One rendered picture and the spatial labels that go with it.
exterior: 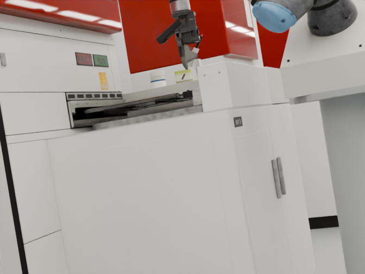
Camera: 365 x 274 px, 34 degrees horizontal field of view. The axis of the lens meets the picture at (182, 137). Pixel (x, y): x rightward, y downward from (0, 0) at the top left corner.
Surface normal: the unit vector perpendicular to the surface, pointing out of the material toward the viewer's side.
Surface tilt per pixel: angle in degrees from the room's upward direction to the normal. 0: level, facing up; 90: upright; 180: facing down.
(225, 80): 90
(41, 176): 90
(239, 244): 90
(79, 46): 90
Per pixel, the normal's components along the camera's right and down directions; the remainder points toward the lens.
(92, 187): -0.36, 0.07
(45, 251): 0.92, -0.14
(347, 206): -0.76, 0.14
